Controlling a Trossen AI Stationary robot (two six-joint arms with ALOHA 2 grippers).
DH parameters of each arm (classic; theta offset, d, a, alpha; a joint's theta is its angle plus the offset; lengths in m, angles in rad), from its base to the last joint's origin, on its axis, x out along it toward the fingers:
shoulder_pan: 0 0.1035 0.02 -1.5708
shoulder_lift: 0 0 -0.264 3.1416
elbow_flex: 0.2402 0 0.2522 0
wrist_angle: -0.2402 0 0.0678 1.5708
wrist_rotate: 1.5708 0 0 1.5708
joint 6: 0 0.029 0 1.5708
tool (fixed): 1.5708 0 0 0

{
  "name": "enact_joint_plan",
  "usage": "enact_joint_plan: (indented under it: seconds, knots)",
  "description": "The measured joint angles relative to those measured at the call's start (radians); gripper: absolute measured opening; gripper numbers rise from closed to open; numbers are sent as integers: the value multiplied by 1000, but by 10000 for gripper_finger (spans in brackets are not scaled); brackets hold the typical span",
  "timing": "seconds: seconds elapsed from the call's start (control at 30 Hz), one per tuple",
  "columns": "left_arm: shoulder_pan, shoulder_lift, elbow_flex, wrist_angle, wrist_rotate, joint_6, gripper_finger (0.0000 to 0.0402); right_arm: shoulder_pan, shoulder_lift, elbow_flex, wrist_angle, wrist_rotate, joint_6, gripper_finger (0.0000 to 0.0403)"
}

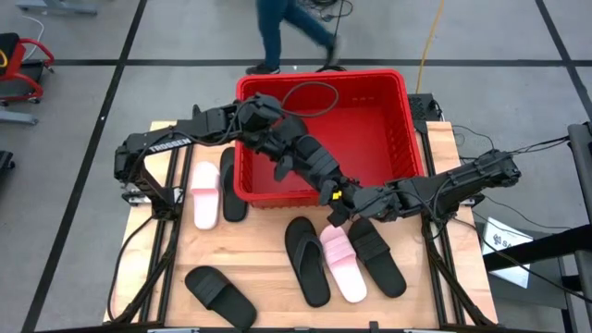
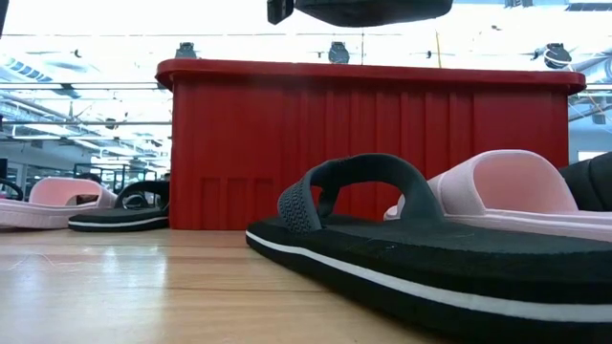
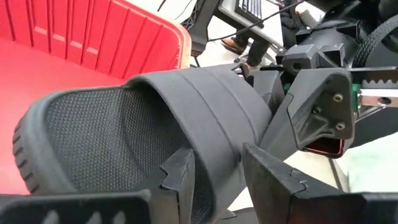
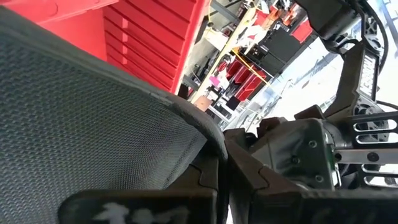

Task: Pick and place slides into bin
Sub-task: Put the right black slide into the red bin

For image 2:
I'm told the yellow cable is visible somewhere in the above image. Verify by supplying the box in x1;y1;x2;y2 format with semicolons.
433;29;444;69

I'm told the red plastic bin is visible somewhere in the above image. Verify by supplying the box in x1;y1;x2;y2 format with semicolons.
155;57;587;231

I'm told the black flip-flop sandal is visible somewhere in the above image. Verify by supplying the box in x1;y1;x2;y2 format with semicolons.
245;152;612;344
67;180;171;234

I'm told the dark ceiling fixture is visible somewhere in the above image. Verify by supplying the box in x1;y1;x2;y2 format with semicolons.
327;41;351;65
533;42;573;71
174;41;198;60

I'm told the black strap slide sandal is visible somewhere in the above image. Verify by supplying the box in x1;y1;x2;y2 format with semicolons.
294;0;454;29
557;151;612;213

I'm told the pink slide sandal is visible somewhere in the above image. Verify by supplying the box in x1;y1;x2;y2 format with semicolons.
0;176;119;230
383;149;612;243

